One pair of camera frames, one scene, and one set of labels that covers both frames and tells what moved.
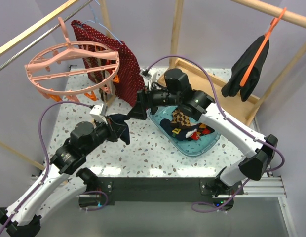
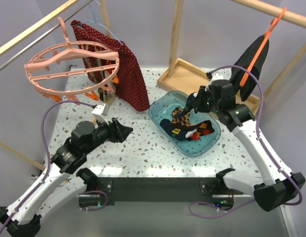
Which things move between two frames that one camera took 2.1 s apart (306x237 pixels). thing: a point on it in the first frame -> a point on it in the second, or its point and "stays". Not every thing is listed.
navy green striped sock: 166,124 stays
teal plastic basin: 205,144 stays
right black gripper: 145,100 -> 203,91
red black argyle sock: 202,129 stays
